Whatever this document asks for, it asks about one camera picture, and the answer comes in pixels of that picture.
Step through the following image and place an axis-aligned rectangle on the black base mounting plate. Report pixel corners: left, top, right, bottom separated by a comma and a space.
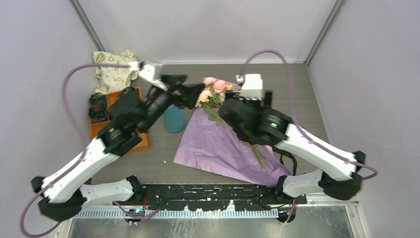
111, 182, 308, 213

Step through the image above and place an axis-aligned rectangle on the aluminium rail frame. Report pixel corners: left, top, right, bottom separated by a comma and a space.
74, 193, 359, 219

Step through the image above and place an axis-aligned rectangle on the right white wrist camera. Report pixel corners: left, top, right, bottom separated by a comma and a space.
236, 74, 263, 100

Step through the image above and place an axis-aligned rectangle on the black ribbon gold lettering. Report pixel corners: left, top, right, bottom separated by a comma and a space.
273, 147, 298, 176

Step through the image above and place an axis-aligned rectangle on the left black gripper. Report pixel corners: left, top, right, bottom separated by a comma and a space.
141, 74, 207, 131

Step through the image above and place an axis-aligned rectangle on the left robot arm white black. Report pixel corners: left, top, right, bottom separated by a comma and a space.
31, 75, 205, 222

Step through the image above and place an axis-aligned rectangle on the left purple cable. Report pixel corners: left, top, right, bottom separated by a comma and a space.
19, 63, 132, 238

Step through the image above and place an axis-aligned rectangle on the pink rose flower stem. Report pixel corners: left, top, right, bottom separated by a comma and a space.
200, 77, 233, 125

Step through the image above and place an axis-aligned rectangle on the peach rose flower stem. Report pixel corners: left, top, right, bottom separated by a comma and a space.
195, 89, 212, 107

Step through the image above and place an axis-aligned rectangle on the dark rolled fabric middle-left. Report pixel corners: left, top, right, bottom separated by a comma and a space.
88, 103, 108, 124

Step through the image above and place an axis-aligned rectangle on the dark rolled fabric top-left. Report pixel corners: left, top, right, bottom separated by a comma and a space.
89, 93, 107, 106

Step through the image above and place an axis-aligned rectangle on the pink paper flower bouquet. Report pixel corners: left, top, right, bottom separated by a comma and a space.
173, 80, 293, 187

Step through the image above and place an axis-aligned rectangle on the cream printed cloth bag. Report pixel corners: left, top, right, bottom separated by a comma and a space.
93, 49, 139, 94

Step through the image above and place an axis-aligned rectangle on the yellow flower stem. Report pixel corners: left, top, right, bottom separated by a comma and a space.
245, 142, 267, 172

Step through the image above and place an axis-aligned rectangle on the orange compartment tray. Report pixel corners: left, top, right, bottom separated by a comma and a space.
90, 87, 151, 155

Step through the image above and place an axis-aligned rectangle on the teal cylindrical vase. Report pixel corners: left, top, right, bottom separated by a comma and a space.
163, 105, 186, 133

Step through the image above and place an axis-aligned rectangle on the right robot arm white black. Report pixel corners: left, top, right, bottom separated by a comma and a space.
218, 90, 366, 204

